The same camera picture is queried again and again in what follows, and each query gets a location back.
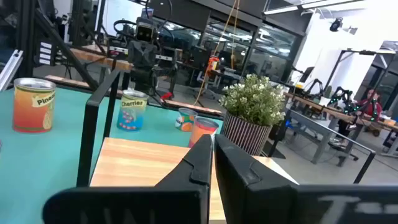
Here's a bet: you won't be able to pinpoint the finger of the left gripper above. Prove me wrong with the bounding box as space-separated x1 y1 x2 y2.
127 42 144 71
142 42 158 71

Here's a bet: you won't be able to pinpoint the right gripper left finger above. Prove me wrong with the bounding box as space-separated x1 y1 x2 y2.
42 133 214 224

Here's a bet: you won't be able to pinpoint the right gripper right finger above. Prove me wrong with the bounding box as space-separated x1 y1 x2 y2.
214 133 398 224

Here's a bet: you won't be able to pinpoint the peaches tin can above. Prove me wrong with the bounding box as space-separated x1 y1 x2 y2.
188 116 220 148

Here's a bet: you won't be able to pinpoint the cherries tin can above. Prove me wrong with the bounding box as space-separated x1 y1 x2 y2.
116 89 149 132

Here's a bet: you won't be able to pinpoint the potted plant striped pot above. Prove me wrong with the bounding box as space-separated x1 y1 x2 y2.
218 73 287 157

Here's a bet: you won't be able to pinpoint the orange device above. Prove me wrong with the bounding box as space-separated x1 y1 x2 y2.
207 56 220 76

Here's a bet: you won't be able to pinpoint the black box white labels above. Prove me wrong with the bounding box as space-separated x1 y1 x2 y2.
36 39 55 67

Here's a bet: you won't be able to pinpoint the wooden top workbench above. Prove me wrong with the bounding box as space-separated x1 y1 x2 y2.
283 91 398 167

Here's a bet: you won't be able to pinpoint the pineapple tin can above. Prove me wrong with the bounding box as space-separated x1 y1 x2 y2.
12 77 57 134

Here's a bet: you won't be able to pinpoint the silver aluminium profile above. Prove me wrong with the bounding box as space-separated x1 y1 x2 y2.
0 49 24 92

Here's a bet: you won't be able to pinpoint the black monitor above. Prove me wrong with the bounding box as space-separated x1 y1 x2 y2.
298 65 315 85

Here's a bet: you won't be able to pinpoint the ceiling light strip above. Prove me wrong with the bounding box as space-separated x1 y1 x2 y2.
263 5 300 16

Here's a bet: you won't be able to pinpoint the person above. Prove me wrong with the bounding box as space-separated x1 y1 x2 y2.
337 89 384 149

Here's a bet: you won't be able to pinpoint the black ceiling spot lamp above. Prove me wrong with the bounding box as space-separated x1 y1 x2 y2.
329 17 344 33

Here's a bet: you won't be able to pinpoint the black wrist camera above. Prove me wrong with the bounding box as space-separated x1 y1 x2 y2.
135 17 155 43

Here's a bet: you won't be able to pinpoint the black wire shelf rack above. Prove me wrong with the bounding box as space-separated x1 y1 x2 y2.
76 68 376 224

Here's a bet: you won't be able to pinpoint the black rig frame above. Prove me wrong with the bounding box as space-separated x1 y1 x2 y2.
17 0 101 91

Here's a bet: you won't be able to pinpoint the orange hanging rope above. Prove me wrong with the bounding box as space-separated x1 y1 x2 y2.
192 0 241 107

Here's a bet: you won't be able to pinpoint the background black metal frame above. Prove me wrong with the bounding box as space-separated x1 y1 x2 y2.
323 49 398 95

